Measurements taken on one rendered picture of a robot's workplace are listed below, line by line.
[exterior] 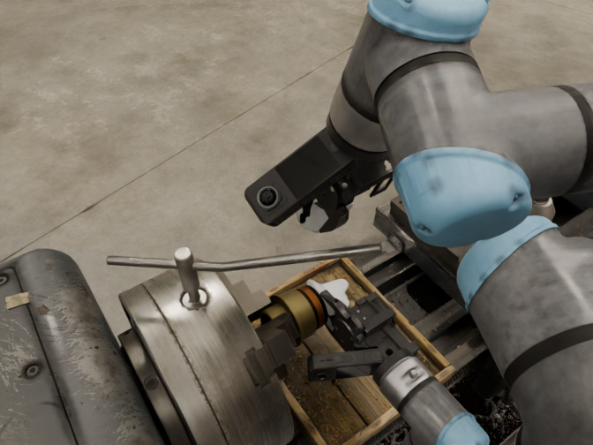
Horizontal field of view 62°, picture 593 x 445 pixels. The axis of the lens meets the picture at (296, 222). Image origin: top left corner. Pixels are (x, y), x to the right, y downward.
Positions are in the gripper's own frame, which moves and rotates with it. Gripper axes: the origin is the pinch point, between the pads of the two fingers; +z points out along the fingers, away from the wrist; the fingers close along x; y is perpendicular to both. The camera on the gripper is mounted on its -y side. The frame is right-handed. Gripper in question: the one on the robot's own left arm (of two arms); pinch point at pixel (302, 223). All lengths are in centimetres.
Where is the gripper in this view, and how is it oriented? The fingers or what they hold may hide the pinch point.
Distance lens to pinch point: 62.2
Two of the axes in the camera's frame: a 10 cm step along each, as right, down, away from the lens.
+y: 8.3, -4.1, 3.9
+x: -5.3, -8.0, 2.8
